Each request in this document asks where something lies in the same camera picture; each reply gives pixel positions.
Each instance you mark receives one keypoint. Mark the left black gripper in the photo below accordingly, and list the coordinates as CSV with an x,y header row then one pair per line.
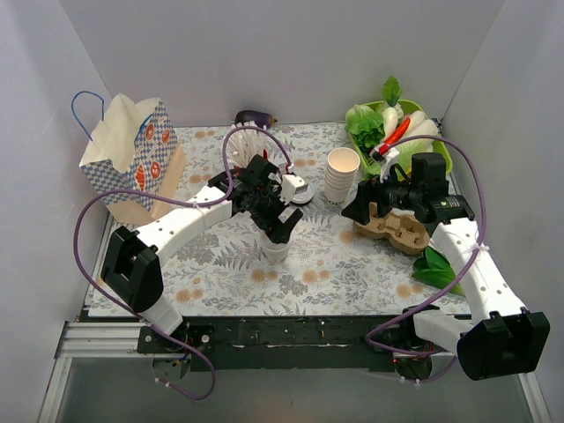
x,y
273,218

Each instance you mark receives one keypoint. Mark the white wrapped straws bundle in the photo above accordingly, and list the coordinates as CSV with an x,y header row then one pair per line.
x,y
242,143

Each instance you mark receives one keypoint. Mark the floral table mat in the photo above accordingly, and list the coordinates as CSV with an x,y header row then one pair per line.
x,y
331,269

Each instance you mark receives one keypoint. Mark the cardboard cup carrier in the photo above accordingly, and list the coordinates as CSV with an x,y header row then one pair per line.
x,y
402,231

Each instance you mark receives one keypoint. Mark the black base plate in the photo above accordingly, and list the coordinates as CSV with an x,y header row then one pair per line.
x,y
307,342

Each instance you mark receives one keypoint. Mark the toy red chili pepper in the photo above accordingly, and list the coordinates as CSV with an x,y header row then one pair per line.
x,y
398,133

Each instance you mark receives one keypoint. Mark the stack of paper cups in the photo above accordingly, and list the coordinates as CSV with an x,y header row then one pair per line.
x,y
342,166

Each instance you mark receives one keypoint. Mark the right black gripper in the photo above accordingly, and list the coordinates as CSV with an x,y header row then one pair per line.
x,y
367,199

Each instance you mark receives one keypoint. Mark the aluminium rail frame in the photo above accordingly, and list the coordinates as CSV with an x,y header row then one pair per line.
x,y
105,373

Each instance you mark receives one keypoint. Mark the white paper coffee cup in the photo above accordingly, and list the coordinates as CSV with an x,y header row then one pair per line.
x,y
274,252

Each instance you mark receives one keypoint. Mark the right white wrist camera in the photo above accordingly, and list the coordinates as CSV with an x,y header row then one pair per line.
x,y
387,157

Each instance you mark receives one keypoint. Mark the toy green lettuce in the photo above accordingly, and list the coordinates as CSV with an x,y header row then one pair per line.
x,y
366,126

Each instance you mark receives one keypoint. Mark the purple toy eggplant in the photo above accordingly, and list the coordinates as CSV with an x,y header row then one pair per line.
x,y
260,119

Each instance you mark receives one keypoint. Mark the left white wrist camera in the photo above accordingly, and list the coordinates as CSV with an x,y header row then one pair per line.
x,y
289,184

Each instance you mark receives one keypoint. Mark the stack of white lids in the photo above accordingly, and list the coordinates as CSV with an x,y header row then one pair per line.
x,y
303,195

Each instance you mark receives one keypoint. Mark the toy bok choy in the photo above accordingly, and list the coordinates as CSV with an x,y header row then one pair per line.
x,y
433,269

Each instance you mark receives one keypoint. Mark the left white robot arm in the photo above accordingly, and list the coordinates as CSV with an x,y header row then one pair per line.
x,y
133,261

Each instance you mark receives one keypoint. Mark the green plastic basket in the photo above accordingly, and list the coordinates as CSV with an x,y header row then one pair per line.
x,y
410,109

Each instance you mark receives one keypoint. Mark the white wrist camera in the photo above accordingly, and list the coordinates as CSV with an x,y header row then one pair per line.
x,y
289,184
387,157

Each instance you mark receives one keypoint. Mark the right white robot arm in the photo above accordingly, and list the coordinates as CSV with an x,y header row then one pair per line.
x,y
504,337

